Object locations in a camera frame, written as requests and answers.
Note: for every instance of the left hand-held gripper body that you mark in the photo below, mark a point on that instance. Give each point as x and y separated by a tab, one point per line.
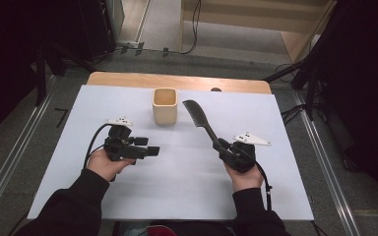
119	147

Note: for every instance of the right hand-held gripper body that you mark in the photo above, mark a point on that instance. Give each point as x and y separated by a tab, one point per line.
242	159

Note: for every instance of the beige square cup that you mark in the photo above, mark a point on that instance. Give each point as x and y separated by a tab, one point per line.
164	113

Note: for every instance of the black comb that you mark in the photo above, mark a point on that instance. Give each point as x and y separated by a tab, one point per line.
198	116

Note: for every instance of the person's right hand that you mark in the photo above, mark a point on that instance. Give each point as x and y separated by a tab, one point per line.
246	182

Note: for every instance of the person's left hand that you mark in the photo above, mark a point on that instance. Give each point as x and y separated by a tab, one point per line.
105	167

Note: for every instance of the white board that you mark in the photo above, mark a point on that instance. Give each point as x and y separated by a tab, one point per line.
183	183

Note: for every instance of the person's torso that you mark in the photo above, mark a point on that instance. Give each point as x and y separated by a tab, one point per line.
177	229

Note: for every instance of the black metal stand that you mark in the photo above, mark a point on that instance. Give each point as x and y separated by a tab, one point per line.
41	75
311	85

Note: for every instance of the black cabinet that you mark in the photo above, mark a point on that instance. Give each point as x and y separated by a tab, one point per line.
95	29

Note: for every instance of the wooden shelf unit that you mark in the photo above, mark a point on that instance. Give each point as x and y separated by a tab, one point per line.
295	42

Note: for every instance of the metal floor rail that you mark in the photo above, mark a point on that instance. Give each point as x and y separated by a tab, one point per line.
16	150
328	170

